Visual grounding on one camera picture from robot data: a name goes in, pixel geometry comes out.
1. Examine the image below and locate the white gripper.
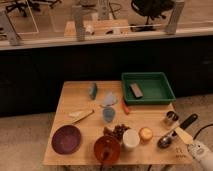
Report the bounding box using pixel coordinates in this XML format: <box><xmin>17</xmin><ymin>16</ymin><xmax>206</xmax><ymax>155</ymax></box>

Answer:
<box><xmin>175</xmin><ymin>127</ymin><xmax>213</xmax><ymax>171</ymax></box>

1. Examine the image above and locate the small metal cup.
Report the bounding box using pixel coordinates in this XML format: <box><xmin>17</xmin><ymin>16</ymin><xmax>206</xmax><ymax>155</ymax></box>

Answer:
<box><xmin>166</xmin><ymin>111</ymin><xmax>179</xmax><ymax>126</ymax></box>

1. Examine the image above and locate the orange round fruit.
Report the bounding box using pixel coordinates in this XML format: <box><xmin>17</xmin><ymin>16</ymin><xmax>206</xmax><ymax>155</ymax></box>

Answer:
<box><xmin>139</xmin><ymin>127</ymin><xmax>153</xmax><ymax>141</ymax></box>

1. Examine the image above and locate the white cup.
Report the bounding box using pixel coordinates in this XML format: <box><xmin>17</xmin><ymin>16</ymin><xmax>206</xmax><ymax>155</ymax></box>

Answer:
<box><xmin>123</xmin><ymin>129</ymin><xmax>140</xmax><ymax>150</ymax></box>

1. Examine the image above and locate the green plastic tray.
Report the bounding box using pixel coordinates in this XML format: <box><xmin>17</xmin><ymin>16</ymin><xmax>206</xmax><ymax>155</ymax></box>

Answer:
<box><xmin>121</xmin><ymin>72</ymin><xmax>176</xmax><ymax>105</ymax></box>

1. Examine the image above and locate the brown dried grape bunch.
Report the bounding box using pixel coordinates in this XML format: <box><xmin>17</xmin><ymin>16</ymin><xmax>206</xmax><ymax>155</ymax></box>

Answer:
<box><xmin>103</xmin><ymin>124</ymin><xmax>129</xmax><ymax>141</ymax></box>

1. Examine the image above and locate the dark rectangular block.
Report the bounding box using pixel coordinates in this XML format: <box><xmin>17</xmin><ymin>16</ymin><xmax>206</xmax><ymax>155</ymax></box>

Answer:
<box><xmin>130</xmin><ymin>83</ymin><xmax>143</xmax><ymax>98</ymax></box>

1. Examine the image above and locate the orange brown bowl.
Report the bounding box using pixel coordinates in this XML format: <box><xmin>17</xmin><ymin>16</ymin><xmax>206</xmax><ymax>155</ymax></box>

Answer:
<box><xmin>93</xmin><ymin>136</ymin><xmax>121</xmax><ymax>165</ymax></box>

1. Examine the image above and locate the blue translucent cup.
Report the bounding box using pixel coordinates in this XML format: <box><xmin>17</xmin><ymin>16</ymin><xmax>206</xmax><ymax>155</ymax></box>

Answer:
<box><xmin>103</xmin><ymin>107</ymin><xmax>115</xmax><ymax>123</ymax></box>

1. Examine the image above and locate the wooden table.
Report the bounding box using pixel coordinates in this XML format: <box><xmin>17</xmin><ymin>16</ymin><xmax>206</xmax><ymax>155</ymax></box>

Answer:
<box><xmin>42</xmin><ymin>80</ymin><xmax>194</xmax><ymax>171</ymax></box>

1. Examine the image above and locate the blue green sponge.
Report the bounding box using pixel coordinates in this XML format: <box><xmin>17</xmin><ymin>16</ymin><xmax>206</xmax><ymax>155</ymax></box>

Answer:
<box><xmin>89</xmin><ymin>83</ymin><xmax>98</xmax><ymax>100</ymax></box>

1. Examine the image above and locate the black office chair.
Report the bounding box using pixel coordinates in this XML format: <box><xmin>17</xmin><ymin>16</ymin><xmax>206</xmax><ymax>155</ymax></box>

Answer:
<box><xmin>131</xmin><ymin>0</ymin><xmax>174</xmax><ymax>32</ymax></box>

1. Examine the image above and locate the black cable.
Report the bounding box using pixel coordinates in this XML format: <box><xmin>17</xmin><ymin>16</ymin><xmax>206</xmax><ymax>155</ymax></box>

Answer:
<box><xmin>193</xmin><ymin>122</ymin><xmax>213</xmax><ymax>140</ymax></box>

